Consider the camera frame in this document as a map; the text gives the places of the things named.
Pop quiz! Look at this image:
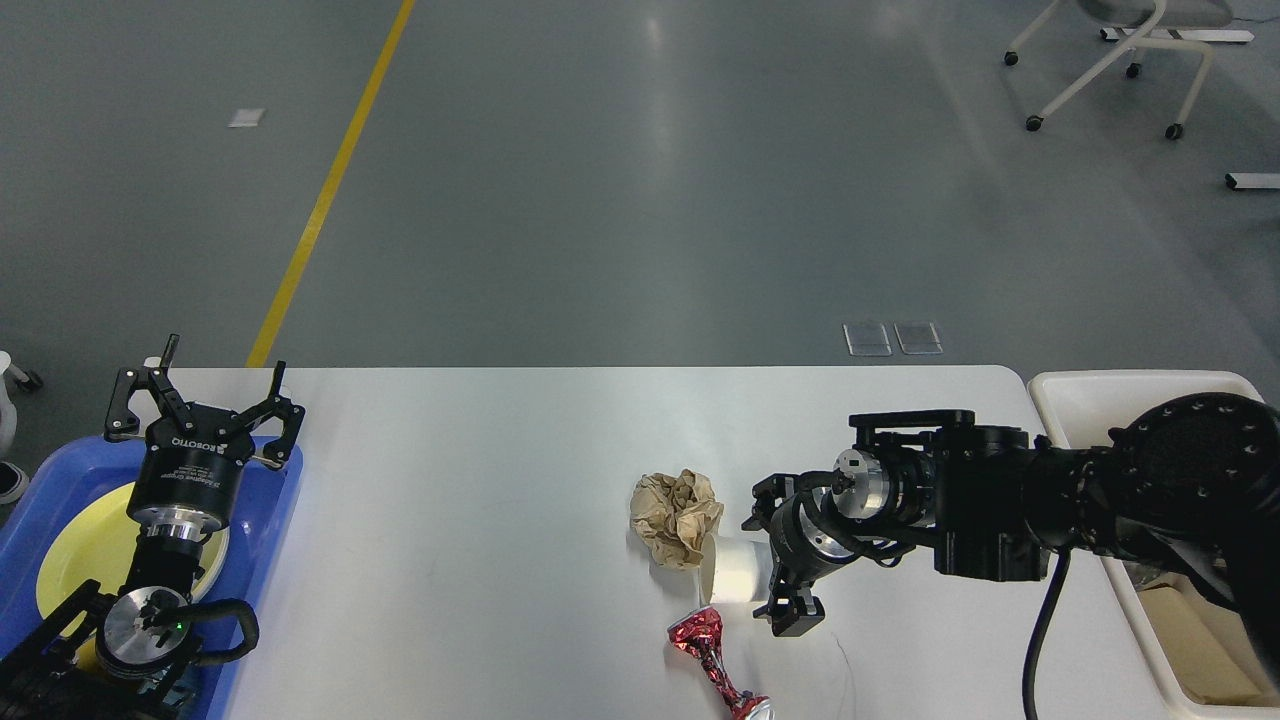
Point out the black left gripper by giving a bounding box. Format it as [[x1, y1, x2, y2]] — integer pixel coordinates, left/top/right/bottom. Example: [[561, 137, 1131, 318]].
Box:
[[102, 334, 306, 536]]

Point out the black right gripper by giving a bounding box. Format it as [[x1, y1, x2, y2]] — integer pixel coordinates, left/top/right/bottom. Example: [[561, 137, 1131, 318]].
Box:
[[740, 474, 860, 638]]

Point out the white paper cup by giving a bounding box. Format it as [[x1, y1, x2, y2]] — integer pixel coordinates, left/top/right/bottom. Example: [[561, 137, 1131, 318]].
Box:
[[696, 536, 773, 605]]

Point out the yellow plastic plate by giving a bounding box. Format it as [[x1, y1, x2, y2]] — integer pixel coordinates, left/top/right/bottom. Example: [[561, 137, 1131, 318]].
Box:
[[36, 484, 247, 679]]

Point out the brown paper bag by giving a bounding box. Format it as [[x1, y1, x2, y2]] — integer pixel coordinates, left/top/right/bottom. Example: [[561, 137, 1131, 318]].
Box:
[[1137, 585, 1262, 706]]

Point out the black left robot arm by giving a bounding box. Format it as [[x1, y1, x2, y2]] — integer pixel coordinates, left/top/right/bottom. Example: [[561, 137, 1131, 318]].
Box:
[[3, 334, 306, 719]]

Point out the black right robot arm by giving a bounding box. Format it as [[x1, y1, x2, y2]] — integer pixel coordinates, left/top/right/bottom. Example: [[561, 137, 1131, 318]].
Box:
[[742, 392, 1279, 719]]

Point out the red foil wrapper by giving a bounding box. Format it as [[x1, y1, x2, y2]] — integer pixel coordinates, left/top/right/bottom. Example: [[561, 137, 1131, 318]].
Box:
[[666, 605, 774, 719]]

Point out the crumpled brown paper ball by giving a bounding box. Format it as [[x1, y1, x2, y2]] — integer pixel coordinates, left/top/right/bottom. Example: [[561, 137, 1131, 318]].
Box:
[[630, 469, 724, 570]]

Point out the white plate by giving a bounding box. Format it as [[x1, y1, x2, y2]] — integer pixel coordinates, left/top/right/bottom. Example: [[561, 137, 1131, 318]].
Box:
[[191, 529, 230, 603]]

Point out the blue plastic tray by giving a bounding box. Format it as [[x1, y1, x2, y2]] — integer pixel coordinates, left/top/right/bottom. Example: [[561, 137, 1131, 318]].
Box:
[[3, 437, 302, 719]]

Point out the white table leg left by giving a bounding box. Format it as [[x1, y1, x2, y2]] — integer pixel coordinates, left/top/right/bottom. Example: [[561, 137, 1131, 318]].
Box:
[[1, 350, 45, 393]]

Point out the beige plastic bin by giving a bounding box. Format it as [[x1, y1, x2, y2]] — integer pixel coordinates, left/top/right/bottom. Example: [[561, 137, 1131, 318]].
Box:
[[1028, 370, 1279, 719]]

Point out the white furniture leg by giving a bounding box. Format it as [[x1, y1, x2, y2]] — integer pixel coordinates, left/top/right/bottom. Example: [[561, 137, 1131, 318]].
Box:
[[1224, 170, 1280, 191]]

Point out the white rolling chair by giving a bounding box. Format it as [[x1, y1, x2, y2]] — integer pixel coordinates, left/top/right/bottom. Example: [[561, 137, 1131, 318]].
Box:
[[1024, 1, 1233, 141]]

